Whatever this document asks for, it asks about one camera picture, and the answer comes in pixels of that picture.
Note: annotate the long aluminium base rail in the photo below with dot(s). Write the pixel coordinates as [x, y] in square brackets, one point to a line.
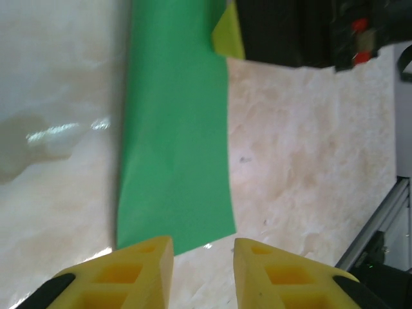
[380, 219]

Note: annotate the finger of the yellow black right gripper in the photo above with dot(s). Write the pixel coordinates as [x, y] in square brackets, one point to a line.
[228, 35]

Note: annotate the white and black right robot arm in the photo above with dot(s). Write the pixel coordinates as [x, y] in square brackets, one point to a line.
[392, 286]

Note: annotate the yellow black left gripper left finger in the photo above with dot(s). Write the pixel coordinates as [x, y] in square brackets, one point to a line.
[128, 277]

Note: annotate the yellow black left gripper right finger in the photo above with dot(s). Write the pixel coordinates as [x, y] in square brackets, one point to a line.
[283, 283]

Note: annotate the green paper sheet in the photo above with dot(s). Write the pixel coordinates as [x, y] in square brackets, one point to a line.
[177, 128]

